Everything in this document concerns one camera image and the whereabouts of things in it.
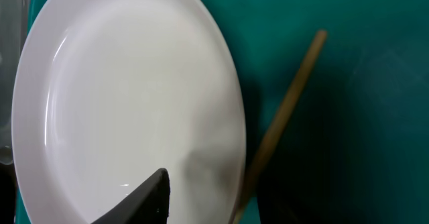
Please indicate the wooden chopstick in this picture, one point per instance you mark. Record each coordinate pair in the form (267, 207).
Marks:
(279, 122)

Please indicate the clear plastic bin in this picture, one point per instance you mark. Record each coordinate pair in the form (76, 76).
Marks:
(14, 15)

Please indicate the large white plate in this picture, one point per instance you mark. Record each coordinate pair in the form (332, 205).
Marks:
(109, 91)

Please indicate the teal serving tray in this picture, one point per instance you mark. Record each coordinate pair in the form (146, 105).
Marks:
(356, 147)

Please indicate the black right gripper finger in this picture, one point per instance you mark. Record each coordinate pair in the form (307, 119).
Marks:
(147, 204)

